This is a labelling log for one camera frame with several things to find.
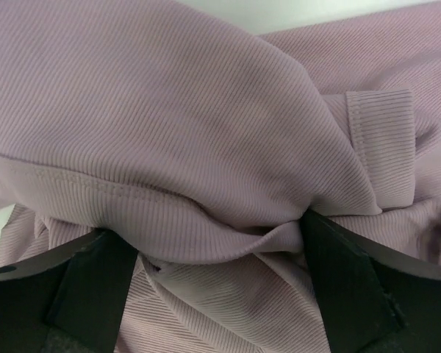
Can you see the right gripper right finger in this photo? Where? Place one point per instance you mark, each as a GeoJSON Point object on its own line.
{"type": "Point", "coordinates": [371, 297]}

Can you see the mauve pink tank top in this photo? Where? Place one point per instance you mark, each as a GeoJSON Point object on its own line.
{"type": "Point", "coordinates": [202, 145]}

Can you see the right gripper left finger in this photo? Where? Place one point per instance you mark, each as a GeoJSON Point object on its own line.
{"type": "Point", "coordinates": [68, 299]}

